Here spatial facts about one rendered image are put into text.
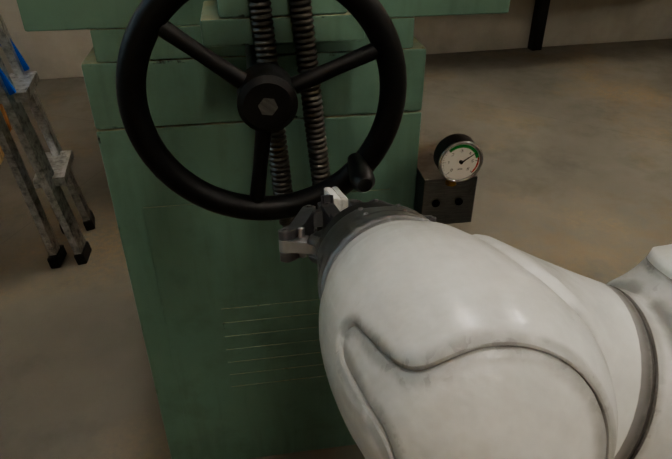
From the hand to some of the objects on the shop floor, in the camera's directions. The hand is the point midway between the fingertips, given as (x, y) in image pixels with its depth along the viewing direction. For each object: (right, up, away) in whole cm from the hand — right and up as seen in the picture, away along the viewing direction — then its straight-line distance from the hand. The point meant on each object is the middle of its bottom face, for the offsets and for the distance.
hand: (336, 207), depth 59 cm
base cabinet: (-14, -34, +82) cm, 90 cm away
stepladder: (-87, -12, +118) cm, 147 cm away
